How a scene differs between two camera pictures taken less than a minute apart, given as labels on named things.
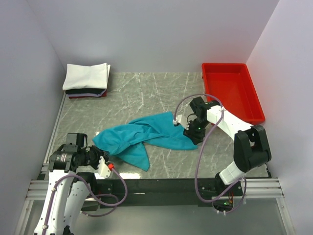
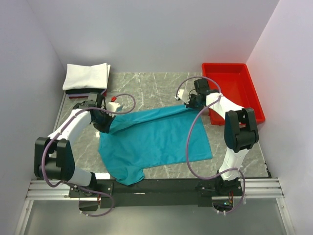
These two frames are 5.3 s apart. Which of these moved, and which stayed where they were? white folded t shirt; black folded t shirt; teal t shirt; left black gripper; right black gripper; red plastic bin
Moved: teal t shirt; left black gripper; right black gripper
Stayed: white folded t shirt; black folded t shirt; red plastic bin
